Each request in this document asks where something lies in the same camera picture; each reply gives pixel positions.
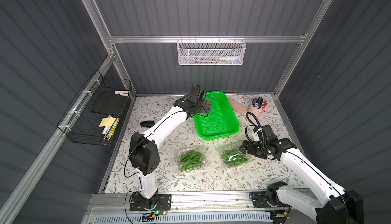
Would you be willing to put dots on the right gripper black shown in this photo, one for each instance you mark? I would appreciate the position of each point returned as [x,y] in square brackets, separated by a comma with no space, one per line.
[248,147]

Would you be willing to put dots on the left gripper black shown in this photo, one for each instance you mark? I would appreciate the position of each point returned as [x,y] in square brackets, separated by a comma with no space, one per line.
[202,106]

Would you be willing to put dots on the green plastic basket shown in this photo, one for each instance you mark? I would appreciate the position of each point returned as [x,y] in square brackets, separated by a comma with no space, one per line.
[220,122]

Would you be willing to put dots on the clear pepper container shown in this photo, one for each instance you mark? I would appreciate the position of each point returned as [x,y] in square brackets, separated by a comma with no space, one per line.
[184,151]
[236,145]

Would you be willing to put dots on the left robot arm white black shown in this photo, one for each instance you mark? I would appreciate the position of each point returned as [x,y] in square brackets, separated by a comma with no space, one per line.
[144,147]

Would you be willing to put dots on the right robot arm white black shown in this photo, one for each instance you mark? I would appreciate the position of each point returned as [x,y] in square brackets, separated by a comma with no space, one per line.
[332,204]

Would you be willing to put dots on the pink pen cup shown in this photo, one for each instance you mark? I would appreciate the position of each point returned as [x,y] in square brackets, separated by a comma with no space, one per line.
[257,106]

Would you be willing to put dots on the pink pencil case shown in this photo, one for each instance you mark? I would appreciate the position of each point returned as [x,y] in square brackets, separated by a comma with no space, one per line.
[238,107]

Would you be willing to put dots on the black stapler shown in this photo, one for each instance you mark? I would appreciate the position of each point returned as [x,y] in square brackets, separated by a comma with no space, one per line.
[147,124]

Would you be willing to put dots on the yellow marker in basket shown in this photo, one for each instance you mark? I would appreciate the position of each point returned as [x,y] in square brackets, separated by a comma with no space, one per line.
[108,132]

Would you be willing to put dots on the black notebook in basket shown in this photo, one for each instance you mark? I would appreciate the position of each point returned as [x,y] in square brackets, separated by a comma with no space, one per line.
[108,104]

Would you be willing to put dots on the yellow sticky note pad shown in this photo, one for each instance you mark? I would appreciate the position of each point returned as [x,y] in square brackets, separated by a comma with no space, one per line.
[107,122]

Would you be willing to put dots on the white wire mesh basket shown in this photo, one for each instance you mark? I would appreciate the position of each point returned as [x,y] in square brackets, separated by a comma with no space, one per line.
[211,52]

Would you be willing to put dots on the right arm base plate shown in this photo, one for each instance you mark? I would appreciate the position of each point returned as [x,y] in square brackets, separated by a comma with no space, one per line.
[263,199]

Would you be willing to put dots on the black wire wall basket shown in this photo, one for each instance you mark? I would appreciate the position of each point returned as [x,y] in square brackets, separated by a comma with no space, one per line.
[79,124]

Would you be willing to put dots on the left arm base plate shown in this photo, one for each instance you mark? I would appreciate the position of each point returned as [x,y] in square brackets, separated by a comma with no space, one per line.
[157,202]

